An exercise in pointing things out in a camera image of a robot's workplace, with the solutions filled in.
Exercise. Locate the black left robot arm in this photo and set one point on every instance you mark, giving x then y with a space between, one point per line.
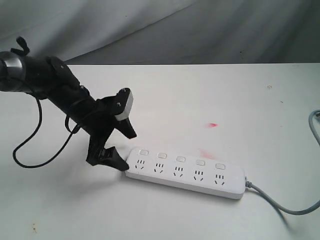
50 78

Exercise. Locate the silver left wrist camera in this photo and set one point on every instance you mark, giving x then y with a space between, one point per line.
123 104

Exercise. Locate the white five-outlet power strip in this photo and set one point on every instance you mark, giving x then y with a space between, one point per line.
187 172

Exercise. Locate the grey backdrop cloth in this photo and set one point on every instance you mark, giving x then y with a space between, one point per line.
164 32

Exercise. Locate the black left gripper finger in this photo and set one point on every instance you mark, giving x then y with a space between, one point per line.
111 158
125 127

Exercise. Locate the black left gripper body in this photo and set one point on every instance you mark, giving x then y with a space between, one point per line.
102 125

